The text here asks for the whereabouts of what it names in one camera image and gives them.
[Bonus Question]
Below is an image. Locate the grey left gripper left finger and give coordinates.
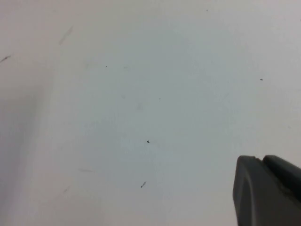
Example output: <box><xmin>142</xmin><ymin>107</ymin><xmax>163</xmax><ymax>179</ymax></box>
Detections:
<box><xmin>232</xmin><ymin>155</ymin><xmax>301</xmax><ymax>226</ymax></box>

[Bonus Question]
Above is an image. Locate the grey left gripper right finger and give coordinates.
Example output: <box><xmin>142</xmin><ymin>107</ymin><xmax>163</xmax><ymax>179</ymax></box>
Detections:
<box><xmin>261</xmin><ymin>154</ymin><xmax>301</xmax><ymax>203</ymax></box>

